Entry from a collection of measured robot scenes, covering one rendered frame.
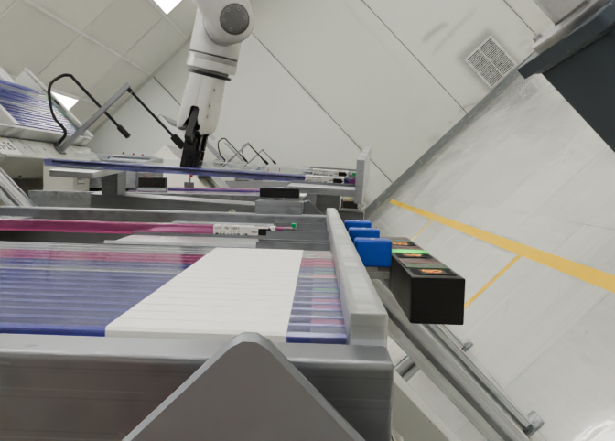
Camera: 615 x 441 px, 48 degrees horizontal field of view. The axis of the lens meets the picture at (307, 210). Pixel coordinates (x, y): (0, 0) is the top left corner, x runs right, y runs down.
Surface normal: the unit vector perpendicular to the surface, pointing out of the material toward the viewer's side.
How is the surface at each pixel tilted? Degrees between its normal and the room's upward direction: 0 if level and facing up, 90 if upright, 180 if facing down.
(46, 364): 90
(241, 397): 90
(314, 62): 90
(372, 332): 90
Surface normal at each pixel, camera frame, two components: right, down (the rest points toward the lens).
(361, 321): -0.02, 0.05
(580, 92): -0.72, 0.68
